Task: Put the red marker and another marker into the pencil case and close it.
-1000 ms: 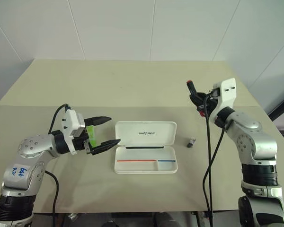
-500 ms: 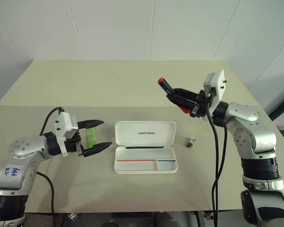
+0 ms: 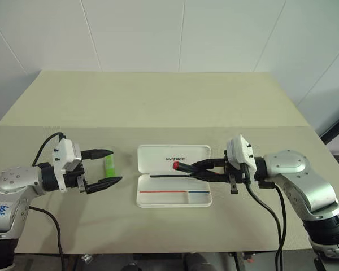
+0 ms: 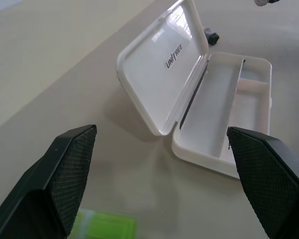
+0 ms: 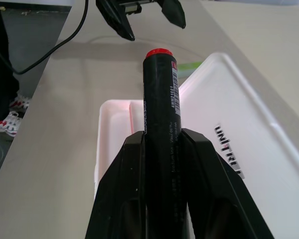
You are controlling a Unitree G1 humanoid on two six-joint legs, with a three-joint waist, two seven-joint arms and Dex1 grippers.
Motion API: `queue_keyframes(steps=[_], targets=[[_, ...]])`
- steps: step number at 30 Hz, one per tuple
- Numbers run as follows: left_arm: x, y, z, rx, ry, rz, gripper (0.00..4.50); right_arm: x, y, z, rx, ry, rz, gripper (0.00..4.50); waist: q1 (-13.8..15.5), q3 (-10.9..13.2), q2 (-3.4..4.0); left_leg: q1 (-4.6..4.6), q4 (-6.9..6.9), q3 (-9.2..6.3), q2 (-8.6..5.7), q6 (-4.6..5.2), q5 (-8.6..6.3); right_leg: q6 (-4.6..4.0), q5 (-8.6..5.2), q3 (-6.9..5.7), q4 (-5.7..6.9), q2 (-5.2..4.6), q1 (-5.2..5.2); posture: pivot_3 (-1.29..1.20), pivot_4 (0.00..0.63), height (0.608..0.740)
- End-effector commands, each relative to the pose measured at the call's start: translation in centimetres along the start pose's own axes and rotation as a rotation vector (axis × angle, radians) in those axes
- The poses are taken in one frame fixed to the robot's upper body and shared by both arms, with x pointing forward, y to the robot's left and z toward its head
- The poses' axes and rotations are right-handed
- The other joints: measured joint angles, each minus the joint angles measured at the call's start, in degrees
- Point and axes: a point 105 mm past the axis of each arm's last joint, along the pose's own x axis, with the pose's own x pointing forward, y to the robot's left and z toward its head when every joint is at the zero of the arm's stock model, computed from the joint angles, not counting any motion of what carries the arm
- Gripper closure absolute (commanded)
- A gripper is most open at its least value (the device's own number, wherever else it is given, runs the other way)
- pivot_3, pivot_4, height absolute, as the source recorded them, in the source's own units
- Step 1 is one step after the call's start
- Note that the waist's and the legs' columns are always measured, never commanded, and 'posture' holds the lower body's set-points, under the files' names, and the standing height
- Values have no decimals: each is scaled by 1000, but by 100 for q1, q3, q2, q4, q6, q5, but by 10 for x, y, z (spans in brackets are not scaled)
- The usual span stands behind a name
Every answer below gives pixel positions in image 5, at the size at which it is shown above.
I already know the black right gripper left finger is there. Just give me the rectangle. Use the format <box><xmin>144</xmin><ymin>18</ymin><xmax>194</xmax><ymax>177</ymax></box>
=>
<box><xmin>85</xmin><ymin>131</ymin><xmax>148</xmax><ymax>239</ymax></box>

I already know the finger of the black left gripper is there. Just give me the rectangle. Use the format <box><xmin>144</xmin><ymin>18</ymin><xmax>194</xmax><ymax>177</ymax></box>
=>
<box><xmin>157</xmin><ymin>0</ymin><xmax>187</xmax><ymax>30</ymax></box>
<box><xmin>95</xmin><ymin>0</ymin><xmax>136</xmax><ymax>41</ymax></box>

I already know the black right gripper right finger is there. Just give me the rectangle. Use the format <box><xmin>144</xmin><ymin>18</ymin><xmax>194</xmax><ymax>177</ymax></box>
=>
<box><xmin>180</xmin><ymin>128</ymin><xmax>275</xmax><ymax>239</ymax></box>

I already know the black marker with red cap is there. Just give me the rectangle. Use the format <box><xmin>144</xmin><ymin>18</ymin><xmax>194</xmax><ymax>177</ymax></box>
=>
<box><xmin>142</xmin><ymin>48</ymin><xmax>193</xmax><ymax>239</ymax></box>

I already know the green marker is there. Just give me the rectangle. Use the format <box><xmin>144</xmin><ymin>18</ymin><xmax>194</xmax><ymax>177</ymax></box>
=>
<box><xmin>176</xmin><ymin>61</ymin><xmax>203</xmax><ymax>78</ymax></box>

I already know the person's black trouser leg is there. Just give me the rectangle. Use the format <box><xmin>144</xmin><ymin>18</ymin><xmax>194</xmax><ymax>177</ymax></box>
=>
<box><xmin>0</xmin><ymin>0</ymin><xmax>21</xmax><ymax>123</ymax></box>

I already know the white and red sneaker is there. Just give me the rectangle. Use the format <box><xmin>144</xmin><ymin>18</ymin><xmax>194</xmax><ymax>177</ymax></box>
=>
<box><xmin>0</xmin><ymin>112</ymin><xmax>22</xmax><ymax>137</ymax></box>
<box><xmin>9</xmin><ymin>96</ymin><xmax>32</xmax><ymax>116</ymax></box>

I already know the black cable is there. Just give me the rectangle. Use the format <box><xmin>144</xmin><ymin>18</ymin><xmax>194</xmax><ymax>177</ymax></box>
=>
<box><xmin>12</xmin><ymin>0</ymin><xmax>89</xmax><ymax>75</ymax></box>

